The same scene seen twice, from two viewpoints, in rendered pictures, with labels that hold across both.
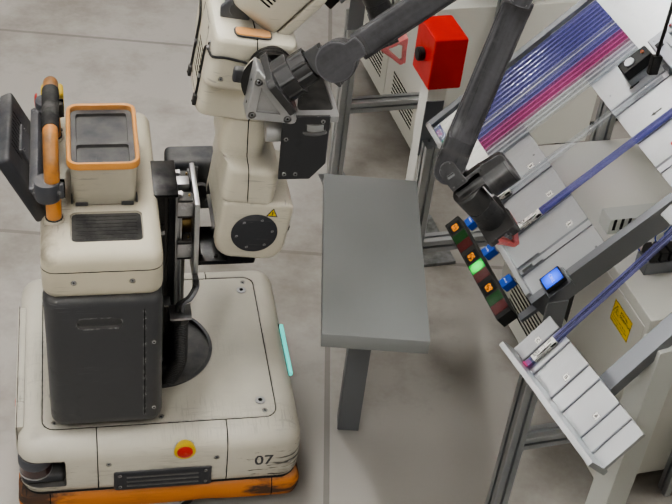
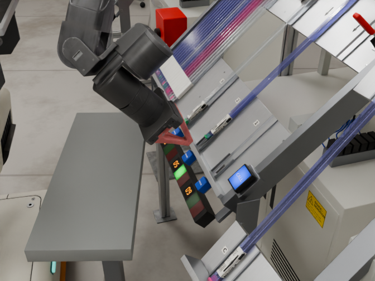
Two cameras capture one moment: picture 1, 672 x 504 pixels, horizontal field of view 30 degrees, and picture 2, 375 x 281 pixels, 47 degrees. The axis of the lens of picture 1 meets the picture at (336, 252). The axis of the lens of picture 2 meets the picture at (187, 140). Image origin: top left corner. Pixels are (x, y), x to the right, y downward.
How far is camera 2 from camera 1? 1.81 m
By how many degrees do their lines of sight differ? 5
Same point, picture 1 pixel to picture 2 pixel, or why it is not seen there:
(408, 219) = (134, 139)
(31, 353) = not seen: outside the picture
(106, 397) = not seen: outside the picture
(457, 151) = (82, 22)
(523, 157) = (216, 76)
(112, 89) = (17, 93)
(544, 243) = (234, 144)
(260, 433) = not seen: outside the picture
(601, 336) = (300, 222)
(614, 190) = (298, 105)
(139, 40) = (39, 69)
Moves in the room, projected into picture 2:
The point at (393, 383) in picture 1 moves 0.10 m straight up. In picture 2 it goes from (155, 261) to (154, 243)
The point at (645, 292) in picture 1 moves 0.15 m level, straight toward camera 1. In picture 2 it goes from (335, 182) to (328, 221)
